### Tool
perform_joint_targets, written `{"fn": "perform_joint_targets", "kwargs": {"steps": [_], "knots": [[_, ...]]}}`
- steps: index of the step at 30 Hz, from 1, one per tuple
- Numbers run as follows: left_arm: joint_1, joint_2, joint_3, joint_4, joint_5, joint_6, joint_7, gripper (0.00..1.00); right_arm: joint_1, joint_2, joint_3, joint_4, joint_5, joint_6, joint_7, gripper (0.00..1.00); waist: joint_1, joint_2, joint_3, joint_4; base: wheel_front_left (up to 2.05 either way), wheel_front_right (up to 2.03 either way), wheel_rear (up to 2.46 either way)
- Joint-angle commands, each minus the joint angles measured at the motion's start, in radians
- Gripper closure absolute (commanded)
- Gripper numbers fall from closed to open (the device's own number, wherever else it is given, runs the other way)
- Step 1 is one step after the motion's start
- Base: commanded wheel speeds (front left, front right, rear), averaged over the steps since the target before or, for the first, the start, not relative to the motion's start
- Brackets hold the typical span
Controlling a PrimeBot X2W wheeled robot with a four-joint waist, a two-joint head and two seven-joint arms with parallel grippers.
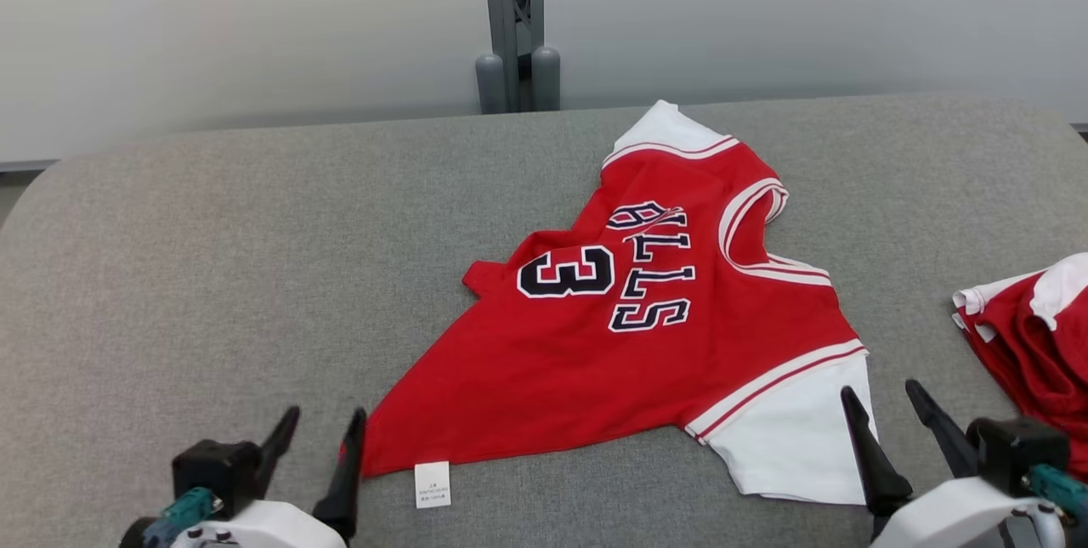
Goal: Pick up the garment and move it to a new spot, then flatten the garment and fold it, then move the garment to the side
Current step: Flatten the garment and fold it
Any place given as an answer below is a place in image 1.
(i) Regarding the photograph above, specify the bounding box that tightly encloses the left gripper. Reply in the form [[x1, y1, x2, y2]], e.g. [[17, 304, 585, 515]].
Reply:
[[173, 405, 368, 548]]

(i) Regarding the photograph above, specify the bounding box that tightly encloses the left teal-plug camera cable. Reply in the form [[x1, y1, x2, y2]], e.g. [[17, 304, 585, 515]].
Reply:
[[140, 487, 224, 548]]

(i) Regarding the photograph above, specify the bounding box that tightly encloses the red garment with white band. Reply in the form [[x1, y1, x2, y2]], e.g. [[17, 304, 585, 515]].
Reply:
[[952, 252, 1088, 481]]

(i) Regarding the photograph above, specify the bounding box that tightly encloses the red jersey with white trim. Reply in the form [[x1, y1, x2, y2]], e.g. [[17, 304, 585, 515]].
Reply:
[[361, 100, 878, 509]]

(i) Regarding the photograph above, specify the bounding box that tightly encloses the grey cylinder foot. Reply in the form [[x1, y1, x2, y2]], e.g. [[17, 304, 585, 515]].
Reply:
[[531, 45, 562, 112], [474, 53, 508, 115]]

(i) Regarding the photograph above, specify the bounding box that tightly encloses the right teal-plug camera cable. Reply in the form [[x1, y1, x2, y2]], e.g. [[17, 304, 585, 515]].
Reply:
[[1024, 463, 1088, 523]]

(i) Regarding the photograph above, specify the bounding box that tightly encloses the grey metal post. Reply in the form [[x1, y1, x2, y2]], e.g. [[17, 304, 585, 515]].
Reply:
[[480, 0, 545, 114]]

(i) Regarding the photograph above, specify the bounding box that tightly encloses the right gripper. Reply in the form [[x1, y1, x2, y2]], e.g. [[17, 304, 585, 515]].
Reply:
[[840, 379, 1034, 548]]

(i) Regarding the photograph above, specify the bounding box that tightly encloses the teal-plug camera cable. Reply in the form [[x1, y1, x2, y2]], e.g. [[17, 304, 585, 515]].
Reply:
[[1024, 463, 1088, 523], [140, 487, 224, 548]]

